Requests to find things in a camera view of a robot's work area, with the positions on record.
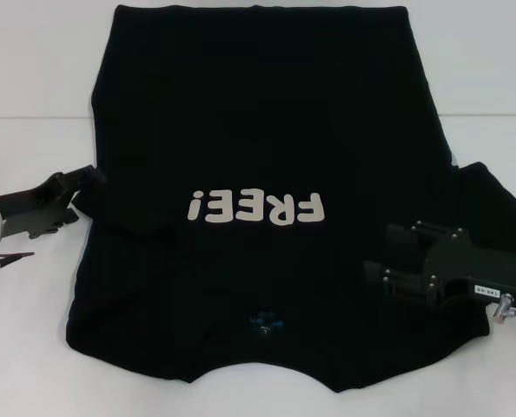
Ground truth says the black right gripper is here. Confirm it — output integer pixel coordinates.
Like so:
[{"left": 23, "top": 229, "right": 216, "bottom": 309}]
[{"left": 363, "top": 220, "right": 516, "bottom": 312}]

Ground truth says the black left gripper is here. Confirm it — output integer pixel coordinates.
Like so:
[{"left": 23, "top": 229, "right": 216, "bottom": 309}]
[{"left": 0, "top": 166, "right": 108, "bottom": 241}]

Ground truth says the black FREE print shirt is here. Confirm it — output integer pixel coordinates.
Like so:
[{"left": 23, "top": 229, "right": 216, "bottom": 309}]
[{"left": 66, "top": 3, "right": 516, "bottom": 383}]

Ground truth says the left wrist cable with plug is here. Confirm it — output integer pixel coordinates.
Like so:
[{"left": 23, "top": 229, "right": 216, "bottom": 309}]
[{"left": 0, "top": 249, "right": 36, "bottom": 284}]

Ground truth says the wrist cable with plug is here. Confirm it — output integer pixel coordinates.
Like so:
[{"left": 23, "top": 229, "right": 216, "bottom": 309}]
[
  {"left": 490, "top": 293, "right": 516, "bottom": 325},
  {"left": 0, "top": 249, "right": 36, "bottom": 284}
]

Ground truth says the right wrist cable with plug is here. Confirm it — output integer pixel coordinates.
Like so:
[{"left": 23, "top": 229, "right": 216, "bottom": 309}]
[{"left": 490, "top": 293, "right": 516, "bottom": 325}]

